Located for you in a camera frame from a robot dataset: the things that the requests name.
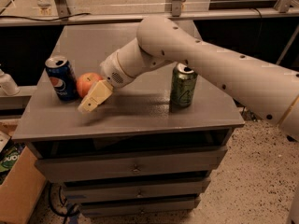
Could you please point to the top grey drawer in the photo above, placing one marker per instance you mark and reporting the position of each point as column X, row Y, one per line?
column 157, row 162

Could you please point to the bottom grey drawer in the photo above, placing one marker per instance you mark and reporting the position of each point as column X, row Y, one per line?
column 187, row 202

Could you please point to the red apple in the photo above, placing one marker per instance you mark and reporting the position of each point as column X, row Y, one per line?
column 85, row 81

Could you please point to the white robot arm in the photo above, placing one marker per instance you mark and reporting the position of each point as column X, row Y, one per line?
column 268, row 90

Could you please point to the grey drawer cabinet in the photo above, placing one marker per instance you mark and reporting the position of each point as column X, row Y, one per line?
column 137, row 118

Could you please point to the middle grey drawer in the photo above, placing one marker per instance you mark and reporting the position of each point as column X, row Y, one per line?
column 137, row 190

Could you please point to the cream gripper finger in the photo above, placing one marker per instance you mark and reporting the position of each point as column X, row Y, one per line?
column 97, row 94

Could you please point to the white plastic bottle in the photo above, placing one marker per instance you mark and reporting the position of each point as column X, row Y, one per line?
column 8, row 84

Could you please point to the green soda can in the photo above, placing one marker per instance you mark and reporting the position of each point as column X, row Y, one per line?
column 183, row 85

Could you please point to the grey metal rail frame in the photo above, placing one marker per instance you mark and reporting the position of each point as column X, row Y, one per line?
column 49, row 12

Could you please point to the blue pepsi can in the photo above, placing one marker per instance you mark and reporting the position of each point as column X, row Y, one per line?
column 62, row 78

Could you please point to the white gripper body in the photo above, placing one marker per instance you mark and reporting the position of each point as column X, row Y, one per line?
column 111, row 70

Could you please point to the green snack bag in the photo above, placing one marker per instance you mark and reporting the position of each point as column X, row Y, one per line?
column 11, row 155

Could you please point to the grey drawer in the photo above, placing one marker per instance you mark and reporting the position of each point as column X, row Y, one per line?
column 137, row 190
column 187, row 202
column 157, row 162

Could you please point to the cardboard box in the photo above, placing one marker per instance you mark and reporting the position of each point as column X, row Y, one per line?
column 21, row 189

